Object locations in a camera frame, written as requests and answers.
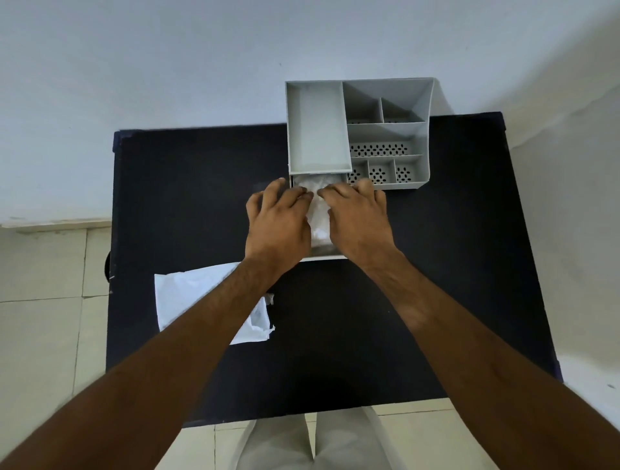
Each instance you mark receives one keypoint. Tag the person's left forearm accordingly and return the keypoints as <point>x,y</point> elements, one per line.
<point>145,387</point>

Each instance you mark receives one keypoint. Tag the person's left little finger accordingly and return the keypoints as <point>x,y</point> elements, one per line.
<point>253,204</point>

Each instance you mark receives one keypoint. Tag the person's left middle finger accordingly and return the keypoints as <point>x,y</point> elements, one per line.
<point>291,197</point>

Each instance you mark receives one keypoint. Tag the person's light grey trousers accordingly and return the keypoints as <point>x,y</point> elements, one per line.
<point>339,443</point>

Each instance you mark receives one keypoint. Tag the white flat plastic bag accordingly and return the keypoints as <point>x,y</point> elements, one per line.
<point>184,293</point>

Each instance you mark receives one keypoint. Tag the person's right middle finger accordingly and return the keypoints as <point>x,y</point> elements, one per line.
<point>349,190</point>

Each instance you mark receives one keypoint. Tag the clear plastic bag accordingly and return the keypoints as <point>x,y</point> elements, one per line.
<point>319,220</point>

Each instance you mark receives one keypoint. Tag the person's right little finger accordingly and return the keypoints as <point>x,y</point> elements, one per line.
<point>380,199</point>

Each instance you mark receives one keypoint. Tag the grey organizer drawer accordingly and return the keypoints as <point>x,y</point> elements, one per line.
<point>322,251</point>

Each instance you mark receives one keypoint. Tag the grey plastic desk organizer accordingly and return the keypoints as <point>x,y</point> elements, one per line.
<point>319,130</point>

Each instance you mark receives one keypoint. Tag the person's left hand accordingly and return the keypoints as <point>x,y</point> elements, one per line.
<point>276,232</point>

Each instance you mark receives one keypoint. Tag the person's right hand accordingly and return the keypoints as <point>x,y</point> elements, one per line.
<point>361,225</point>

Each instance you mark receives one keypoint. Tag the person's right forearm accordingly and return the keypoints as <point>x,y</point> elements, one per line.
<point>484,377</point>

